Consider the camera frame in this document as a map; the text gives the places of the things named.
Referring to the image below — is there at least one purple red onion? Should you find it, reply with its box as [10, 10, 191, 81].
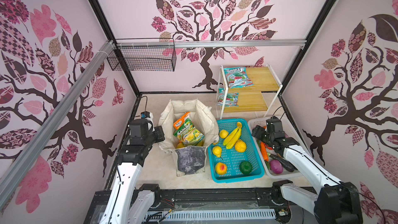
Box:
[269, 159, 284, 175]

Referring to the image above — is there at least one aluminium frame bar left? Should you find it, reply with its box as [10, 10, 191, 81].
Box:
[1, 40, 115, 207]

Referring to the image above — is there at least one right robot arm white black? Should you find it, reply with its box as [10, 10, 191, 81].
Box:
[251, 117, 363, 224]

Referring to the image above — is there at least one yellow banana bunch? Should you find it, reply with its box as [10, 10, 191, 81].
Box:
[223, 122, 242, 149]
[176, 142, 186, 149]

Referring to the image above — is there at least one white wooden two-tier shelf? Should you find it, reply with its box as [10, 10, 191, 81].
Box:
[216, 64, 283, 119]

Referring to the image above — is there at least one cream canvas grocery bag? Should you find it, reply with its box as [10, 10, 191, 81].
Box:
[159, 100, 219, 176]

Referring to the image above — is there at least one teal plastic fruit basket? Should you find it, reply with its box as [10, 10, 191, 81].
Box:
[207, 118, 265, 183]

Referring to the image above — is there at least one aluminium frame bar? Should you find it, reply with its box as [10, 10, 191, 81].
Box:
[117, 39, 307, 48]
[1, 40, 115, 207]

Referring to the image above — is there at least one green bell pepper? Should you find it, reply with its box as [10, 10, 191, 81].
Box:
[239, 161, 253, 175]

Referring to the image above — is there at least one white slotted cable duct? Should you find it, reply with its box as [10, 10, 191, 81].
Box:
[144, 209, 276, 224]

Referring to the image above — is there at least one lower green white candy bag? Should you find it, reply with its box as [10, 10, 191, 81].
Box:
[217, 88, 239, 107]

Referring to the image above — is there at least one orange carrot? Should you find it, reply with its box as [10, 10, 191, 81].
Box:
[260, 142, 269, 161]

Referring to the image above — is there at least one yellow green candy bag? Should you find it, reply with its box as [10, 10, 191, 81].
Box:
[173, 118, 205, 146]

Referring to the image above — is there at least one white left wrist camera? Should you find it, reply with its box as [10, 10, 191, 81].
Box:
[139, 111, 153, 124]

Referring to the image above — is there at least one red yellow peach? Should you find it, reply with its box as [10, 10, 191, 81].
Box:
[215, 162, 228, 175]

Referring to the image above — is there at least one aluminium frame bar rear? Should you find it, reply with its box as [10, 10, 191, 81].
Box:
[117, 39, 307, 48]

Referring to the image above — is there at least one green white candy bag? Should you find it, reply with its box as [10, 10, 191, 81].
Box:
[217, 88, 239, 107]
[223, 67, 254, 88]

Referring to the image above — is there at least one black wire wall basket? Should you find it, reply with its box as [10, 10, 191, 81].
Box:
[107, 37, 177, 72]

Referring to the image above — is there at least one orange Fox's candy bag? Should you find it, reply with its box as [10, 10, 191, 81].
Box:
[173, 112, 190, 130]

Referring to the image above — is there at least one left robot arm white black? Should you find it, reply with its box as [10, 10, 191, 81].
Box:
[99, 117, 165, 224]

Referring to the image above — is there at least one white plastic vegetable basket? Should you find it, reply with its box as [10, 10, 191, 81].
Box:
[248, 116, 307, 180]

